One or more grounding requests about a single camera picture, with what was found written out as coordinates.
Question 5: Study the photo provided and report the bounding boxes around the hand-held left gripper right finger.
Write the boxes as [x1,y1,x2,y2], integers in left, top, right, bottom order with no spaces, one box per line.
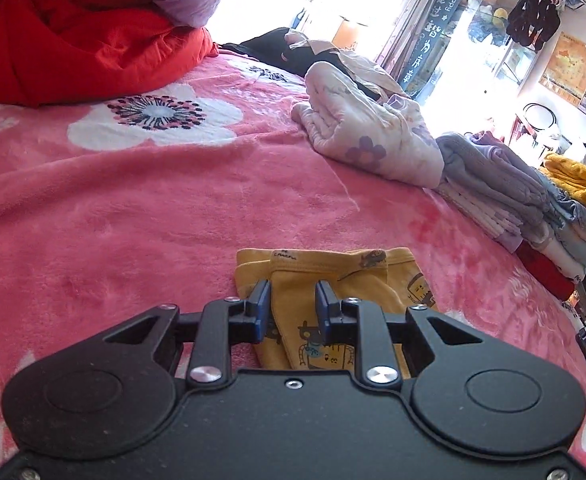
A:
[314,280,484,390]

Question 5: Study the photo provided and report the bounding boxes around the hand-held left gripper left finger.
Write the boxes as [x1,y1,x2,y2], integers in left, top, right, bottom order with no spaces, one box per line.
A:
[102,278,273,389]

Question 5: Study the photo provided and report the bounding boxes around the yellow car-print pants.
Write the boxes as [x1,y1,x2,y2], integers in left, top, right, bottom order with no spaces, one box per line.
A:
[235,247,439,378]

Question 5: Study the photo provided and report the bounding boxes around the pink floral blanket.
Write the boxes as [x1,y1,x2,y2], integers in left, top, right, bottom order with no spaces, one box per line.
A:
[0,52,586,466]

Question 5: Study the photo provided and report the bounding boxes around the white lilac striped folded garment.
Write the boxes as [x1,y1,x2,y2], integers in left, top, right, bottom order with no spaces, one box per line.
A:
[435,180,528,253]

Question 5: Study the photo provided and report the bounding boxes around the white floral folded pajama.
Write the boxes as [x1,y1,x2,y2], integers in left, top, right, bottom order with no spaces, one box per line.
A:
[292,61,444,188]

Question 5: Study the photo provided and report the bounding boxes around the grey fleece folded garment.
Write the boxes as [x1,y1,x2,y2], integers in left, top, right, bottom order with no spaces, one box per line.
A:
[435,132,554,221]

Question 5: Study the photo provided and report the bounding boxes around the lavender folded garment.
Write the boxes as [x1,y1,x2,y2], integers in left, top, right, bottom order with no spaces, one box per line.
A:
[465,130,564,211]

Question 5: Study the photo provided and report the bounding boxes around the beige garment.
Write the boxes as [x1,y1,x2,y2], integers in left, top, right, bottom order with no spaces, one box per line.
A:
[283,30,409,106]

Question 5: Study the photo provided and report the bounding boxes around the black garment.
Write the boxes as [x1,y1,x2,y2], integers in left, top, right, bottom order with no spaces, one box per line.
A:
[220,27,381,101]

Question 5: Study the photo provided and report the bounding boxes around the pale mint folded garment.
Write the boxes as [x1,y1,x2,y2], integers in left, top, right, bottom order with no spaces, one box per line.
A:
[548,225,586,268]

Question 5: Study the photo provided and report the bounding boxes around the grey-blue denim folded garment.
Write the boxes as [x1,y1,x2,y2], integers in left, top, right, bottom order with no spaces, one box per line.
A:
[533,167,586,256]

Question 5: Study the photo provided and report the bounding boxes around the brown box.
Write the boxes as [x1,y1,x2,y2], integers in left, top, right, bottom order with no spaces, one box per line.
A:
[332,16,370,52]

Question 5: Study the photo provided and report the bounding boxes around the mustard yellow sweater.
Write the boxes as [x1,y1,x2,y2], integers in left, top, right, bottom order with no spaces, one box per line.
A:
[543,152,586,236]

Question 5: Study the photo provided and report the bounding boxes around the round black-framed mirror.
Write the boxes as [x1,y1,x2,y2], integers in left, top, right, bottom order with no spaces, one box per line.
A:
[523,102,558,133]

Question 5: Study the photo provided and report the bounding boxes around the dark blue hanging banner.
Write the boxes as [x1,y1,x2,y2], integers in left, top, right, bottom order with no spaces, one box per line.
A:
[404,0,484,98]

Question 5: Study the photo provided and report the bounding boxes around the pink patterned curtain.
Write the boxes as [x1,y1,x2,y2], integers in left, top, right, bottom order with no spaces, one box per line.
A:
[375,0,448,86]

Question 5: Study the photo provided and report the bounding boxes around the red quilt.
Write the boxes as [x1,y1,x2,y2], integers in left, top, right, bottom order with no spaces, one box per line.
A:
[0,0,220,107]

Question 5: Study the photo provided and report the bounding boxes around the glass display cabinet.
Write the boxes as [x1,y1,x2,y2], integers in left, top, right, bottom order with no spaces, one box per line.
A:
[465,0,548,106]

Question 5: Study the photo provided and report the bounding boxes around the dark socks on hanger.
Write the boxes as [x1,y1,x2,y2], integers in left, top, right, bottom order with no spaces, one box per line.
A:
[505,0,564,53]

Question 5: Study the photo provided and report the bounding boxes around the orange wall poster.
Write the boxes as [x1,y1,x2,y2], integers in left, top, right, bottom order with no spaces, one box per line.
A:
[539,32,586,107]

